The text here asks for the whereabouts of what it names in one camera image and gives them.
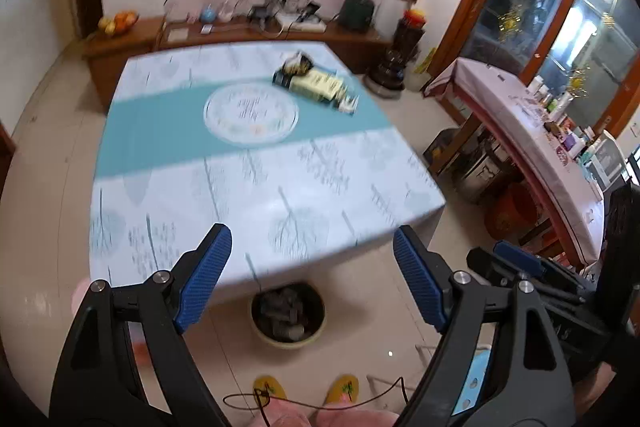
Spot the black pedestal with red-yellow ornament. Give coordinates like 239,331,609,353
392,9,426,67

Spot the yellow slipper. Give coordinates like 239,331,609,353
324,374,359,407
253,375,286,407

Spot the leaf-print teal tablecloth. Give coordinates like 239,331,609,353
89,41,445,303

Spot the white power strip with cables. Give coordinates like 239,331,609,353
246,0,326,34

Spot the yellow rimmed trash bin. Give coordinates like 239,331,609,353
248,282,326,350

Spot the left yellow slipper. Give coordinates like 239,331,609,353
253,375,286,407

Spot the right yellow slipper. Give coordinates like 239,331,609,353
324,374,359,407

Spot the wooden TV cabinet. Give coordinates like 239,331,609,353
82,16,390,107

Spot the dark green snack packet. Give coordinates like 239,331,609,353
331,94,359,115

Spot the bowl of oranges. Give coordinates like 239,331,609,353
98,11,139,37

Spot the yellow-green flat box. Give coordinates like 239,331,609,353
288,68,350,106

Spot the round white table mat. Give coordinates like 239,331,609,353
203,82,299,146

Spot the black and white snack bag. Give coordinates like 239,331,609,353
272,52,314,89

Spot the pink-covered side table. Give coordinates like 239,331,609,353
424,58,604,267

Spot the dark green speaker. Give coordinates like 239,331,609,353
337,0,375,32

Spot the blue round ornament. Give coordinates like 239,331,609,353
200,5,217,25

